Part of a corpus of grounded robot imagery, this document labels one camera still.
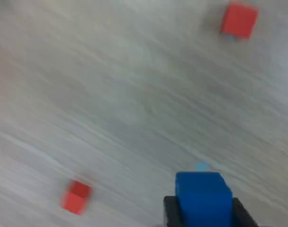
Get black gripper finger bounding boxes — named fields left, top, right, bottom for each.
left=230, top=197, right=259, bottom=227
left=163, top=196, right=186, bottom=227

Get blue cube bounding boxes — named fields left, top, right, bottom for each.
left=175, top=172, right=234, bottom=227

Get red cube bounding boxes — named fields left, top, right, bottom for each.
left=60, top=180, right=93, bottom=216
left=220, top=1, right=259, bottom=42

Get blue tape marker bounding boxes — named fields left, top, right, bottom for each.
left=194, top=162, right=210, bottom=173

